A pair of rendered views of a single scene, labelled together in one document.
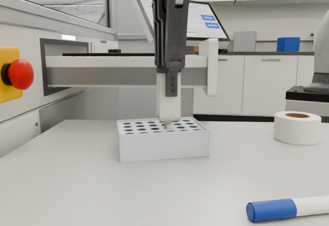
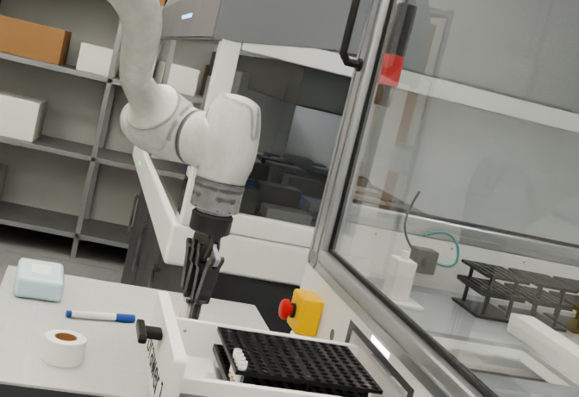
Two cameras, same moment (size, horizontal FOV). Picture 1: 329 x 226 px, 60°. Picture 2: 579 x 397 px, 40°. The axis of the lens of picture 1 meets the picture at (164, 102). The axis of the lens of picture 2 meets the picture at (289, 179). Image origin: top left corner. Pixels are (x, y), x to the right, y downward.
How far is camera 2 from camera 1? 1.87 m
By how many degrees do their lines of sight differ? 155
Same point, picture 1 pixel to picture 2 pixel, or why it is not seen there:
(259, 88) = not seen: outside the picture
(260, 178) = (118, 334)
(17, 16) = (341, 289)
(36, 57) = (342, 335)
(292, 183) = (101, 330)
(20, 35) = (339, 306)
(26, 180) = not seen: hidden behind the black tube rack
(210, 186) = not seen: hidden behind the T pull
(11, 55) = (298, 300)
